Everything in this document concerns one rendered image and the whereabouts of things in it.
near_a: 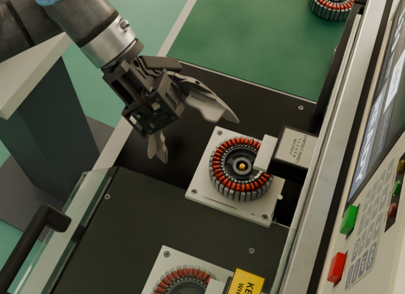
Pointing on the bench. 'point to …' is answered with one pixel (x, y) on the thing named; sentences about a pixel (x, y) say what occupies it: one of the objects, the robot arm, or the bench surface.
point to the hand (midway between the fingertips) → (202, 141)
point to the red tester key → (336, 267)
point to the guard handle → (62, 224)
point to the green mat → (260, 39)
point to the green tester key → (348, 220)
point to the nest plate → (266, 200)
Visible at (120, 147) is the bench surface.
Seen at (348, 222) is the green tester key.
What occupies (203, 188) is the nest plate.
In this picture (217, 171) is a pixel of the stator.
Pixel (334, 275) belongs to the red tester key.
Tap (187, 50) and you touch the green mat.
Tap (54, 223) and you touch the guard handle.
